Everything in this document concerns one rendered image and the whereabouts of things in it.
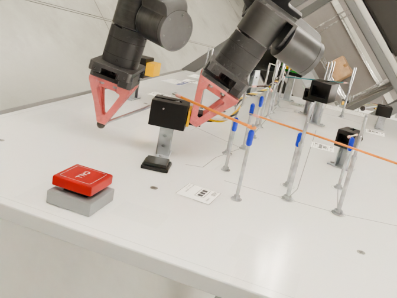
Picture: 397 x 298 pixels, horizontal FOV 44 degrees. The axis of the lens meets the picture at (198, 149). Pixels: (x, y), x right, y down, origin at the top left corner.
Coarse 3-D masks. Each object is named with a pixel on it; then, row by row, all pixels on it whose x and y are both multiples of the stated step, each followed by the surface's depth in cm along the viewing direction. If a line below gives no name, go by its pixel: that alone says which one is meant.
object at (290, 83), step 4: (280, 72) 142; (288, 76) 145; (292, 76) 146; (296, 76) 140; (300, 76) 140; (288, 80) 146; (292, 80) 146; (288, 84) 147; (292, 84) 145; (288, 88) 147; (292, 88) 146; (284, 92) 146; (288, 92) 147; (284, 96) 147; (288, 96) 148; (284, 100) 146; (288, 100) 146; (292, 100) 146
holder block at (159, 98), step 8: (160, 96) 76; (152, 104) 74; (160, 104) 74; (168, 104) 73; (176, 104) 73; (184, 104) 74; (152, 112) 74; (160, 112) 74; (168, 112) 74; (176, 112) 74; (184, 112) 74; (152, 120) 74; (160, 120) 74; (168, 120) 74; (176, 120) 74; (184, 120) 74; (176, 128) 74; (184, 128) 75
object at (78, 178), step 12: (72, 168) 57; (84, 168) 58; (60, 180) 54; (72, 180) 54; (84, 180) 54; (96, 180) 55; (108, 180) 56; (72, 192) 55; (84, 192) 53; (96, 192) 54
